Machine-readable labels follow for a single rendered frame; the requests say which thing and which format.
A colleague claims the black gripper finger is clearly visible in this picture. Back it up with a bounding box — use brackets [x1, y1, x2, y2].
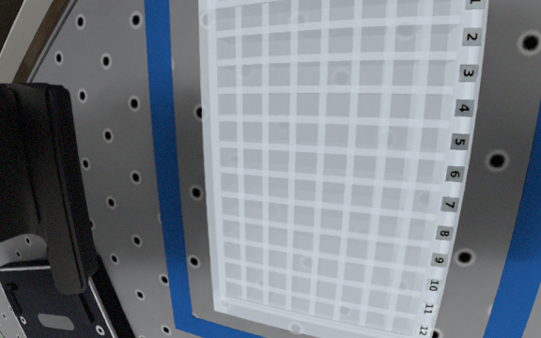
[0, 83, 99, 295]

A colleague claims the blue tape outline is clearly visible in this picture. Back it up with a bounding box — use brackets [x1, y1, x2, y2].
[144, 0, 541, 338]

